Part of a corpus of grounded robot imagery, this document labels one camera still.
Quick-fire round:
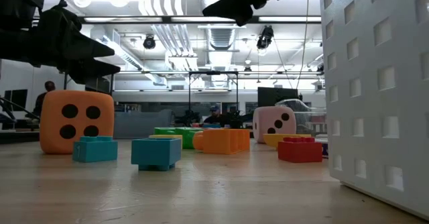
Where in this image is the black background robot rig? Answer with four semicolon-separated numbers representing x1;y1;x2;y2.
174;70;252;129

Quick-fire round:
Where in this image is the orange foam die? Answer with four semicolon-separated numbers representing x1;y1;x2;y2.
39;89;115;155

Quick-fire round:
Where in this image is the small teal toy brick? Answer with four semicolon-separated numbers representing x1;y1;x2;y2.
131;137;182;172
72;135;119;163

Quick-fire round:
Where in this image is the person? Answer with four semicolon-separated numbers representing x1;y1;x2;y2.
32;80;57;118
202;105;229;126

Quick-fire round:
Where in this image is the grey translucent plastic bin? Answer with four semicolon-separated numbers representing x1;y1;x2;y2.
113;109;176;139

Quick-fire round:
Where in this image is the pink foam die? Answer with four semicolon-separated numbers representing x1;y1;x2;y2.
252;106;298;144

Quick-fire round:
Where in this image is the small yellow toy brick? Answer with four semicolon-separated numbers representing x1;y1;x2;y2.
149;134;184;150

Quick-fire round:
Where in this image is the black ceiling camera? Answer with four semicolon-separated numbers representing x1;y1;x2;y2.
255;25;275;50
142;34;157;50

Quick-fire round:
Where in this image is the small red toy brick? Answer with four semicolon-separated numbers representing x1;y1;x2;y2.
278;136;323;164

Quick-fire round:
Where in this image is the yellow orange toy brick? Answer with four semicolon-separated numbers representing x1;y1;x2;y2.
263;133;312;150

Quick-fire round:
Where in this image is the black monitor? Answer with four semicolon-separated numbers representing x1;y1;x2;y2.
257;87;299;108

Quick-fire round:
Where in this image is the black overhead rig beam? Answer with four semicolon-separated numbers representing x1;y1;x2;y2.
32;15;322;25

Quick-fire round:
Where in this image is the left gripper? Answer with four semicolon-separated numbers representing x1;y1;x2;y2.
0;5;121;85

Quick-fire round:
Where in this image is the white perforated basket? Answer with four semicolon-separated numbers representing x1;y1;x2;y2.
319;0;429;220

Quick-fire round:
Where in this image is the clear plastic bin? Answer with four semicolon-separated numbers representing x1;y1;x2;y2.
274;98;328;137

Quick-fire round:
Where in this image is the green toy brick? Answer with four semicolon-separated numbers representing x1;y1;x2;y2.
154;127;178;137
174;127;204;150

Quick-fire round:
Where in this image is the blue white card pack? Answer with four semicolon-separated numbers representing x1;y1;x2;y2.
314;137;330;158

